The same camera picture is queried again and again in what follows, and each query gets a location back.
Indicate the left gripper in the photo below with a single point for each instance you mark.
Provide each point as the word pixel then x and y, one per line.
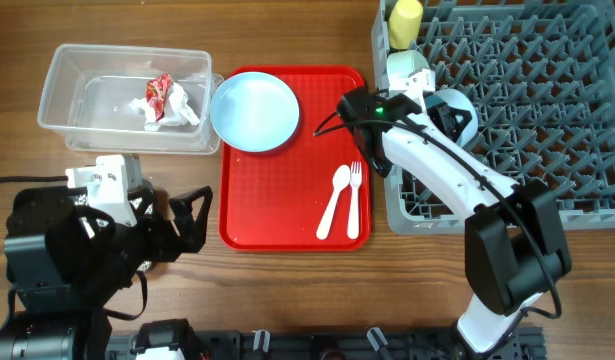
pixel 192 230

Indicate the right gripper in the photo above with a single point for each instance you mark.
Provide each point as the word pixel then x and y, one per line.
pixel 438 114

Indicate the light blue bowl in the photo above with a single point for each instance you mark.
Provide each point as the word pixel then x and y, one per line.
pixel 457 99

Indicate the green bowl with food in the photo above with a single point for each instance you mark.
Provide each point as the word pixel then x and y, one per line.
pixel 400 65

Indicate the yellow plastic cup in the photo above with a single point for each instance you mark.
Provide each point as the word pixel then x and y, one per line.
pixel 404 23

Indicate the white napkin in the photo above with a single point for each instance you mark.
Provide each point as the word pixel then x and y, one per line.
pixel 177 111

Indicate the light blue plate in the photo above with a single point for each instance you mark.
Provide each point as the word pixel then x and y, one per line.
pixel 254 112

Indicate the white plastic spoon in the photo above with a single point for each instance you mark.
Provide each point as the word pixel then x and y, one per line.
pixel 340 181

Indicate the red snack wrapper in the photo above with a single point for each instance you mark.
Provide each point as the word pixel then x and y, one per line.
pixel 156 94

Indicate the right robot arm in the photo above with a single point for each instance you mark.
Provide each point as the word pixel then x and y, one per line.
pixel 515 245

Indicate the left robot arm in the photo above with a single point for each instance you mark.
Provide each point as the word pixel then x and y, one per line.
pixel 66 261

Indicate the grey dishwasher rack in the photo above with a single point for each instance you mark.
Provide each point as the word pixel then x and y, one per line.
pixel 542 76

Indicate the clear plastic waste bin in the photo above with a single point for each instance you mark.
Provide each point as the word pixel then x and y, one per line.
pixel 91 91

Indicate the black plastic tray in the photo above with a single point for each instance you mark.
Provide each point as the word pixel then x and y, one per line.
pixel 142 203

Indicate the red serving tray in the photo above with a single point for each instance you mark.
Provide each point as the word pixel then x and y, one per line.
pixel 274 201

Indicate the white plastic fork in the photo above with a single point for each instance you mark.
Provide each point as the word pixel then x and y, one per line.
pixel 353 226

